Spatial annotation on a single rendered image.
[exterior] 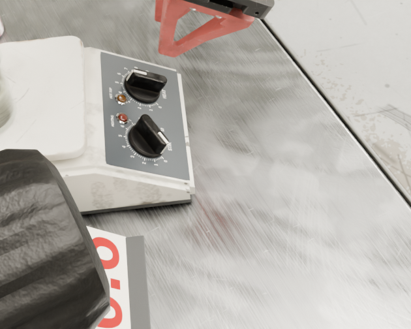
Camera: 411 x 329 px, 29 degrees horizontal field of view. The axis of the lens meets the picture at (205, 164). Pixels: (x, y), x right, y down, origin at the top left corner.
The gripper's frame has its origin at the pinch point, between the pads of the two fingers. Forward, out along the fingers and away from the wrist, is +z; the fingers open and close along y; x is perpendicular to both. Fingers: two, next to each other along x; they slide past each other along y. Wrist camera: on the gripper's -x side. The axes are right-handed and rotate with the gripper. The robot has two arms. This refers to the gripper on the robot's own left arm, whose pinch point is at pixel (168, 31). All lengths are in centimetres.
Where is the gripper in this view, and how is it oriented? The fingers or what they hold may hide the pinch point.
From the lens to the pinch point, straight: 63.4
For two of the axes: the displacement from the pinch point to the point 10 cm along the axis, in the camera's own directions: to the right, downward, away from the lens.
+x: 8.8, 1.8, 4.4
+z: -4.6, 5.5, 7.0
